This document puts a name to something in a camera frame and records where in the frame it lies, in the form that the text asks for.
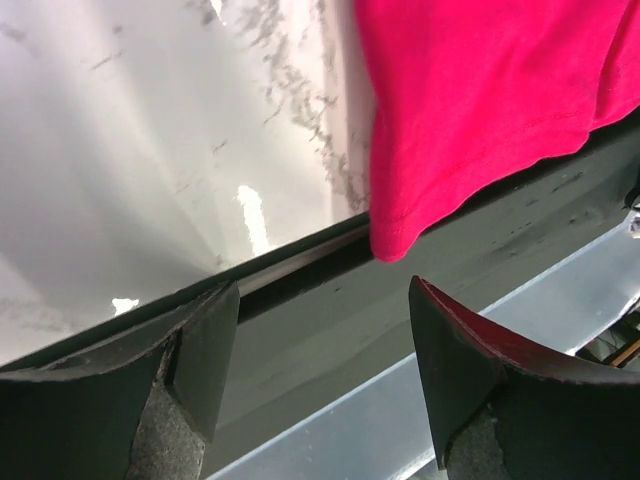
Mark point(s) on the red t shirt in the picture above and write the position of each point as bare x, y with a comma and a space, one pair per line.
470, 92

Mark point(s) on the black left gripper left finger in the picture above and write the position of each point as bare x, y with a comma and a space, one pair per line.
139, 403

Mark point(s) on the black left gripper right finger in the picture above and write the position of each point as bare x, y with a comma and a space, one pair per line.
501, 406

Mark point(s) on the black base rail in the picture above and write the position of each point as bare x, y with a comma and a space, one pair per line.
324, 316

